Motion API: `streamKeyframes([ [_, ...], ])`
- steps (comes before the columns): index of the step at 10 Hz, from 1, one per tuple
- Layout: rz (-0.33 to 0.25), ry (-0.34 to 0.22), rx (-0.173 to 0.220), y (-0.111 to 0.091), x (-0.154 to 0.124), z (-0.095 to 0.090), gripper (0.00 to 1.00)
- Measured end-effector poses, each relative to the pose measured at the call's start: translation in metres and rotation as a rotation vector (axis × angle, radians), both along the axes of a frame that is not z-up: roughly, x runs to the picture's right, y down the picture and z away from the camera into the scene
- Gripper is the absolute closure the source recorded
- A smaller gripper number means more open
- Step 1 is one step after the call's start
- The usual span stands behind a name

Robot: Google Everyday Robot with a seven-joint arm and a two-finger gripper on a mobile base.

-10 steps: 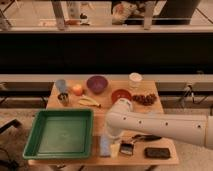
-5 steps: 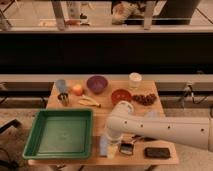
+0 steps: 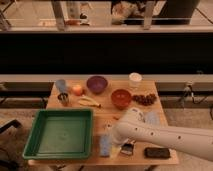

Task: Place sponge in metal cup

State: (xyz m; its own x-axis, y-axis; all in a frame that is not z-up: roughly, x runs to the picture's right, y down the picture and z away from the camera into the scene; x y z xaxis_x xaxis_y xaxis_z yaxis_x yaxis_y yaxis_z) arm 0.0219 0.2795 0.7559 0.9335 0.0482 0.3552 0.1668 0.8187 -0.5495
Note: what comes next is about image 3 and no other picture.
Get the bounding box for grey cloth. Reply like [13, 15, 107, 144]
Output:
[145, 112, 160, 125]

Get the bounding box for red apple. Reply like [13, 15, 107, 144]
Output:
[71, 84, 84, 96]

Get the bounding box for banana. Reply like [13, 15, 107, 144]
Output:
[78, 95, 101, 108]

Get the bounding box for blue sponge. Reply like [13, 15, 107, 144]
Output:
[99, 134, 111, 157]

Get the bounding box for white lidded jar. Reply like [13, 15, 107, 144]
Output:
[129, 72, 142, 89]

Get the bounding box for person in background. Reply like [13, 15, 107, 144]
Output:
[110, 0, 201, 26]

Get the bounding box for red bowl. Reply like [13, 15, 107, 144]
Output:
[111, 89, 132, 110]

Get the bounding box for bunch of red grapes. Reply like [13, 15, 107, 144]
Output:
[132, 94, 157, 106]

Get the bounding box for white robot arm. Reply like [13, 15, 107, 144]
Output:
[109, 107, 213, 161]

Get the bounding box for metal cup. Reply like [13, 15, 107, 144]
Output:
[57, 93, 69, 106]

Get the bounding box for blue plastic cup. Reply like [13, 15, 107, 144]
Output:
[55, 79, 67, 93]

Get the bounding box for green plastic tray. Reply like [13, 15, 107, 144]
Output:
[23, 109, 93, 160]

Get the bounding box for wooden table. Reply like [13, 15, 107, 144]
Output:
[28, 80, 179, 166]

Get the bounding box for purple bowl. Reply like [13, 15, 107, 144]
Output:
[86, 76, 108, 94]

